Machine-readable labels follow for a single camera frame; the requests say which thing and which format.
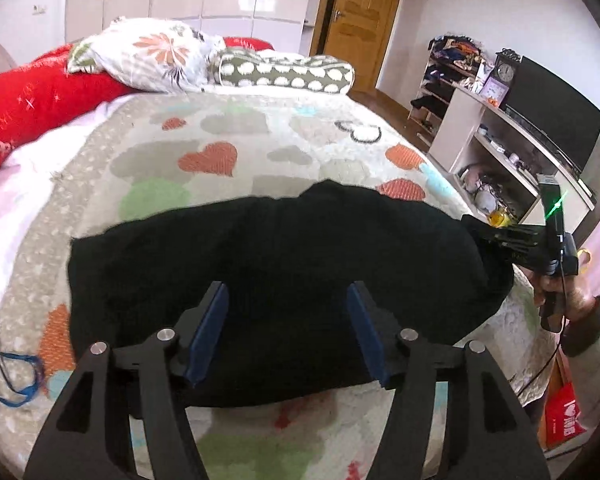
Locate person's right forearm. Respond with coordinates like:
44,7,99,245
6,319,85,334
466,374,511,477
560,295,600,451

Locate person's right hand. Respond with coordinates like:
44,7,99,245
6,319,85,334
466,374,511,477
523,266,597,322

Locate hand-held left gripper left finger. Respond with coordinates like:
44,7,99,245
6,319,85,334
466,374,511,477
24,281,230,480

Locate red paper bag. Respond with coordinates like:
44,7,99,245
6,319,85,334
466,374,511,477
545,382,588,448

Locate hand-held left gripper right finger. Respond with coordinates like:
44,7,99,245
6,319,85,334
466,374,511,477
346,281,551,480

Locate heart pattern quilt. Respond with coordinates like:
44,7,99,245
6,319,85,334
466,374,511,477
0,87,556,480

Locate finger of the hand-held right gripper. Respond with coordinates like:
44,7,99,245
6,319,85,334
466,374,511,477
462,214,550,267

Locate dark table clock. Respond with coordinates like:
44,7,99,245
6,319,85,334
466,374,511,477
495,49,522,83

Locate black television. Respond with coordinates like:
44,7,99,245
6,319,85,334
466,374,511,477
505,56,600,173

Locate green white-patterned pillow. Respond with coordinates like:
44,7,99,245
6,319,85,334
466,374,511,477
215,51,356,96

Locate wooden door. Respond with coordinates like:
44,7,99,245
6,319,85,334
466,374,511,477
310,0,411,93

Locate black pants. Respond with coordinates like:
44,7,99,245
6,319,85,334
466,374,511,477
67,180,516,408

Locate white bed sheet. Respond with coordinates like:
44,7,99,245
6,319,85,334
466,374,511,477
0,95,111,306

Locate floral pillow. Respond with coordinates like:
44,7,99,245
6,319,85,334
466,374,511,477
66,17,227,93

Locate blue cord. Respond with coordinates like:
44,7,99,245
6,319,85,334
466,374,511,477
0,350,46,408

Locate clothes shelf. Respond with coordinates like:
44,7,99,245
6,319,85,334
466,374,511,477
407,35,496,148

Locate beige television cabinet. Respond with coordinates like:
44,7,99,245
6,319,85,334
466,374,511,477
427,82,597,226

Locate red blanket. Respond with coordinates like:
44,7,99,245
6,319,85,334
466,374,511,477
0,36,276,186

